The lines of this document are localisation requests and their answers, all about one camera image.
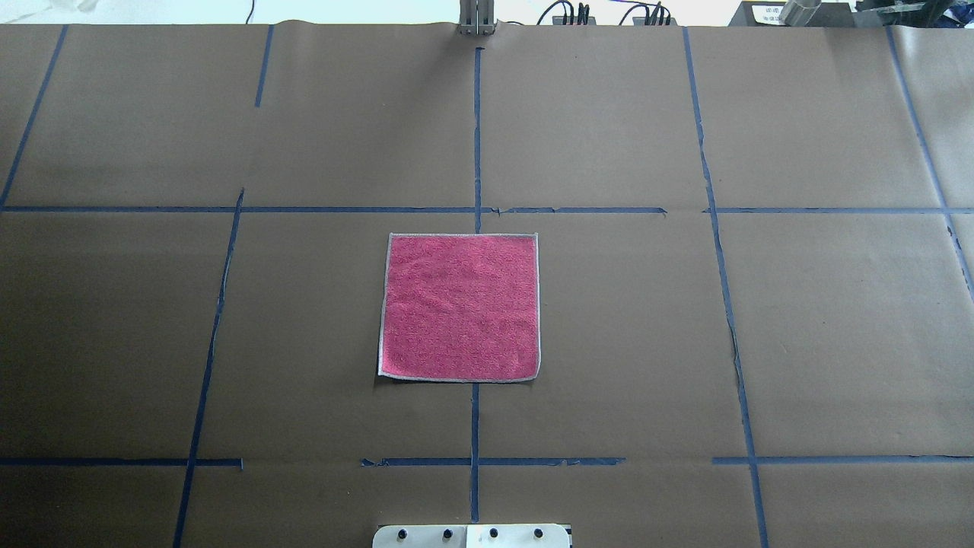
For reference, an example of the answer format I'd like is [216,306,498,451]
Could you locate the black cable plugs left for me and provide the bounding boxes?
[535,1,597,27]

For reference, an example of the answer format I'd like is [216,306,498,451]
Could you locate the aluminium camera post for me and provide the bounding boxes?
[458,0,497,36]

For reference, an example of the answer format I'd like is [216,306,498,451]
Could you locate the pink towel with grey edge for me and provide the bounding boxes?
[377,233,542,383]

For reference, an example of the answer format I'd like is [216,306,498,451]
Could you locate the black cable plugs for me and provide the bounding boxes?
[618,1,677,27]
[535,1,597,27]

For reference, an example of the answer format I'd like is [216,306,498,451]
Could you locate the grey equipment box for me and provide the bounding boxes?
[728,0,974,28]

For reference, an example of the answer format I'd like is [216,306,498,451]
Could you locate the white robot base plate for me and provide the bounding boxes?
[371,523,573,547]

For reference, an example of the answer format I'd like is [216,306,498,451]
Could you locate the black cable plugs right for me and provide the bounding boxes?
[618,1,677,27]

